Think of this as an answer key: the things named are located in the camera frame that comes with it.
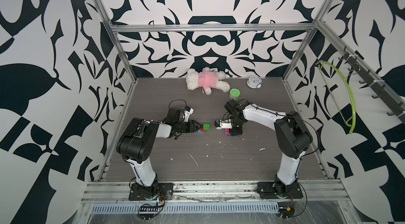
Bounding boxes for green lego brick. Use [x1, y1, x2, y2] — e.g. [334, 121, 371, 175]
[203, 123, 210, 131]

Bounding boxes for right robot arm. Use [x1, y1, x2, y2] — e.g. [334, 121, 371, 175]
[217, 100, 313, 186]

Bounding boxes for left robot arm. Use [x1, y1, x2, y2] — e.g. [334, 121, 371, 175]
[116, 106, 204, 188]

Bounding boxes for white small alarm clock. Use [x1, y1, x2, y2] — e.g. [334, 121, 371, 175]
[247, 76, 262, 89]

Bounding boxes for white plush toy pink shirt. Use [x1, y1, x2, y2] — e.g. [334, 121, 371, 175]
[186, 67, 231, 95]

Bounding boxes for black hook rack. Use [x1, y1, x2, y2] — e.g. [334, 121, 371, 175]
[340, 47, 405, 124]

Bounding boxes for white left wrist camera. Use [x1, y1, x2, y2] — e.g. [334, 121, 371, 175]
[182, 106, 194, 122]

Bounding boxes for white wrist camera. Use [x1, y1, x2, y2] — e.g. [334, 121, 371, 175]
[182, 106, 194, 122]
[214, 119, 232, 130]

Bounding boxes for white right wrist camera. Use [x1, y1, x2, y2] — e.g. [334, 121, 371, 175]
[214, 119, 232, 130]

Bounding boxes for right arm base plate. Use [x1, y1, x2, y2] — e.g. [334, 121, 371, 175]
[256, 180, 303, 199]

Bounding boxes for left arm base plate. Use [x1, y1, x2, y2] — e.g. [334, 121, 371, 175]
[128, 182, 174, 201]

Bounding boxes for green hoop on wall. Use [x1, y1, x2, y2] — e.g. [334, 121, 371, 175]
[316, 60, 357, 135]

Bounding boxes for aluminium cage frame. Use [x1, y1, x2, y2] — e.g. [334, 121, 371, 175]
[96, 0, 405, 224]

